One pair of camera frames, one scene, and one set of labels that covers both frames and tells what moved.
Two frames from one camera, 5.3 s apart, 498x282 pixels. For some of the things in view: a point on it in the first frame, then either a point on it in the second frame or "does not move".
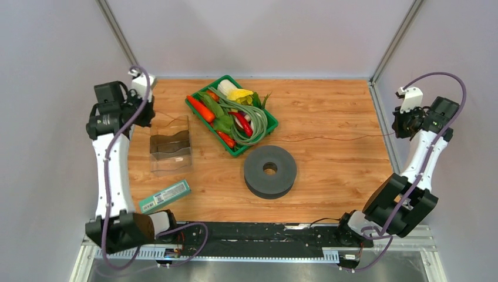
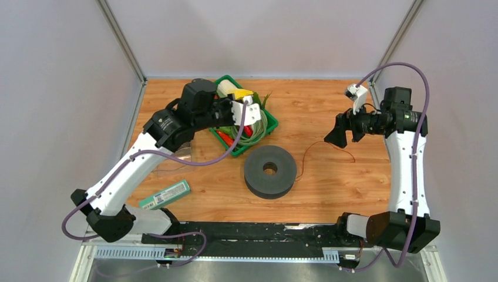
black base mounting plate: (321, 236) does not move
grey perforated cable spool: (270, 187) does not move
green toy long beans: (259, 121) does not move
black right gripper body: (403, 121) -> (367, 123)
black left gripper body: (142, 117) -> (222, 114)
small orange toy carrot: (228, 140) does not move
